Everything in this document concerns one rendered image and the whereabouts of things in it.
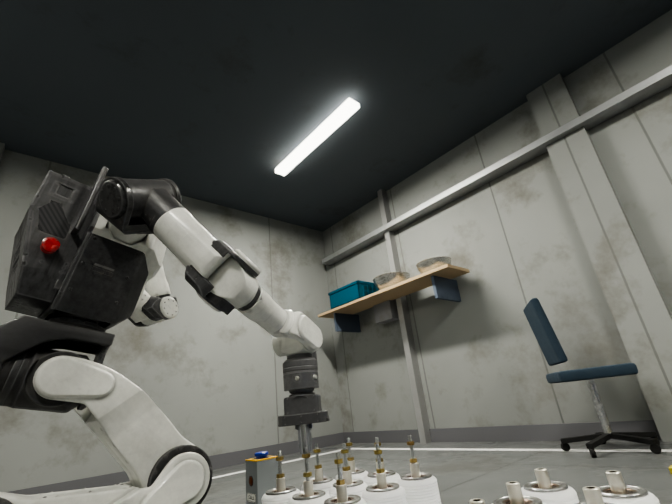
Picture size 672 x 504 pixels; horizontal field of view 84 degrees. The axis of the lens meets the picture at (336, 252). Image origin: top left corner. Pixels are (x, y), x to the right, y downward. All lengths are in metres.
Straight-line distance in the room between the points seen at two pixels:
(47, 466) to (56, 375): 2.95
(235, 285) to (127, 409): 0.37
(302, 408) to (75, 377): 0.49
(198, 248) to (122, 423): 0.43
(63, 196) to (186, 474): 0.69
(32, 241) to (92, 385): 0.33
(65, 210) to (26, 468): 3.03
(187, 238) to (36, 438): 3.18
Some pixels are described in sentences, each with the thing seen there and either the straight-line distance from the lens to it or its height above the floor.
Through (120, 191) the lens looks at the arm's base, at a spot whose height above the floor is 0.89.
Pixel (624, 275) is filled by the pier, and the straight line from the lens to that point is 3.36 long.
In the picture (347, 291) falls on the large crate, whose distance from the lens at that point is 4.33.
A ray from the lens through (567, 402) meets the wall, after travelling 3.56.
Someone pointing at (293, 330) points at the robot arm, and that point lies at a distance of 0.91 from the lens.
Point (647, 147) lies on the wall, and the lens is 3.67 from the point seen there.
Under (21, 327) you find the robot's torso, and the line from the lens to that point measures 1.01.
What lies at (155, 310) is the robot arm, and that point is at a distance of 1.38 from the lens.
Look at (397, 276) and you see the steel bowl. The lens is 3.94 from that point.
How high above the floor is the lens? 0.43
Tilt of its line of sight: 22 degrees up
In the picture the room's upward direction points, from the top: 7 degrees counter-clockwise
